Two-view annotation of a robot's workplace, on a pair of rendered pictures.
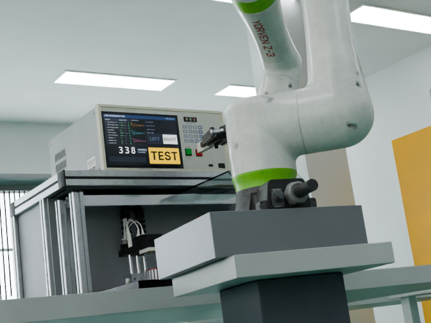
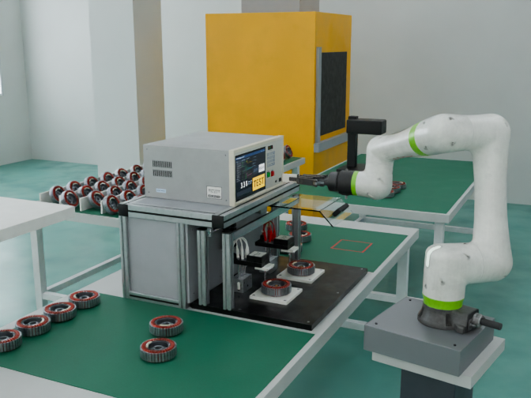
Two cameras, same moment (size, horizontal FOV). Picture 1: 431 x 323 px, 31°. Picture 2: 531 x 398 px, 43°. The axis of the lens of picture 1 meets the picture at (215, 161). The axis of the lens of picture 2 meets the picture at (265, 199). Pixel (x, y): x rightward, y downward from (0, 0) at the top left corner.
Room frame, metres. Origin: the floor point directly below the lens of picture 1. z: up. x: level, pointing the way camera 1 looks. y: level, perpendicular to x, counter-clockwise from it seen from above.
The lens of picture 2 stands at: (0.09, 1.39, 1.69)
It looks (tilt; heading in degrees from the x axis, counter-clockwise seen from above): 13 degrees down; 330
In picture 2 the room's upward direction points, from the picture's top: straight up
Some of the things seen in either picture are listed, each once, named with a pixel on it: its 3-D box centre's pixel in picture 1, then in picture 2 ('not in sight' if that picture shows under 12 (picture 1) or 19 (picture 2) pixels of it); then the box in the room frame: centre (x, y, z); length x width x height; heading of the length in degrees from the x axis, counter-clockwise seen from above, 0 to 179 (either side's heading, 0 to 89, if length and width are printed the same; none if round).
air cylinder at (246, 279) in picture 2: (140, 283); (242, 282); (2.24, 0.26, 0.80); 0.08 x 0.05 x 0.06; 125
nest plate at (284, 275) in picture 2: not in sight; (300, 273); (2.25, -0.03, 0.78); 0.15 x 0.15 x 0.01; 35
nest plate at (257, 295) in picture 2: not in sight; (276, 293); (2.12, 0.17, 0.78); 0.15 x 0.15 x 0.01; 35
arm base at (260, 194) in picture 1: (278, 199); (458, 316); (1.48, -0.11, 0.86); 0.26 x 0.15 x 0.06; 19
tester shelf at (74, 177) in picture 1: (138, 194); (216, 196); (2.45, 0.26, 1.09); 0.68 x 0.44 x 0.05; 125
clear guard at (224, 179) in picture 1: (242, 190); (305, 208); (2.29, -0.07, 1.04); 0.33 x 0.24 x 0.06; 35
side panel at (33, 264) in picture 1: (34, 261); (154, 260); (2.33, 0.57, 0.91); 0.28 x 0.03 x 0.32; 35
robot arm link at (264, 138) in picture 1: (266, 142); (448, 273); (1.53, -0.11, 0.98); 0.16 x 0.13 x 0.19; 77
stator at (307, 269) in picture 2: not in sight; (300, 268); (2.25, -0.03, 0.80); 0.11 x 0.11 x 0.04
